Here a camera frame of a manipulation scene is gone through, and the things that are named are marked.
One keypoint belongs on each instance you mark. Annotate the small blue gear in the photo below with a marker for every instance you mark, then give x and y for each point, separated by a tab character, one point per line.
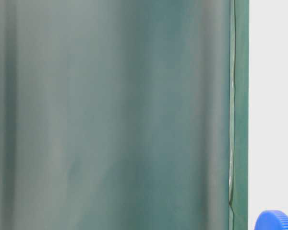
272	220

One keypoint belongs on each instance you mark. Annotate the green table cloth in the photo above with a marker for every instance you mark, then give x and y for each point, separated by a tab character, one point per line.
124	114

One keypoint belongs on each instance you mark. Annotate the white rectangular board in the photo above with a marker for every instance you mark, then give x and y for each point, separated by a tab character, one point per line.
268	107

